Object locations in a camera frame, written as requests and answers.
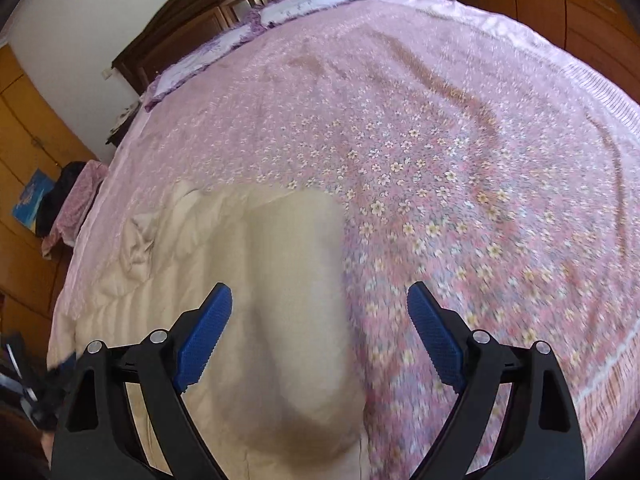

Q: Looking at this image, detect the black clothing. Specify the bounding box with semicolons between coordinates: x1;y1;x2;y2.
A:
36;161;88;236

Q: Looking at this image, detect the beige quilted down jacket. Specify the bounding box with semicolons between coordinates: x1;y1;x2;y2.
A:
47;180;368;480

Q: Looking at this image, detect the purple frilled pillow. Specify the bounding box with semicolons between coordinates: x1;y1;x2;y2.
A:
144;22;262;112
250;0;397;29

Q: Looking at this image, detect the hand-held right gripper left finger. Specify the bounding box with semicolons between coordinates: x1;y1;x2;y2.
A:
50;282;236;480

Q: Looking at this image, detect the bed with pink floral cover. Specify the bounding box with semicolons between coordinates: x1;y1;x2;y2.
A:
47;0;640;480

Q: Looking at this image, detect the chair with draped clothes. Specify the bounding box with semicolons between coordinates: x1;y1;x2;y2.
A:
41;159;108;260

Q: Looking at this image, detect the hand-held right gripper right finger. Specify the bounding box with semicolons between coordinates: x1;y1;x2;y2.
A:
406;281;587;480

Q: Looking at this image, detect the blue picture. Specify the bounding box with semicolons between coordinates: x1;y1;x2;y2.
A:
11;169;55;235

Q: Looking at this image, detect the light wooden wardrobe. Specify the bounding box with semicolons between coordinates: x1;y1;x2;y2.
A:
0;42;96;356

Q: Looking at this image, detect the dark wooden nightstand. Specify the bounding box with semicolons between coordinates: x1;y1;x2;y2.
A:
104;100;144;149

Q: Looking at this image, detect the dark wooden headboard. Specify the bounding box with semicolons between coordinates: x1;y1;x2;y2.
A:
111;0;391;96

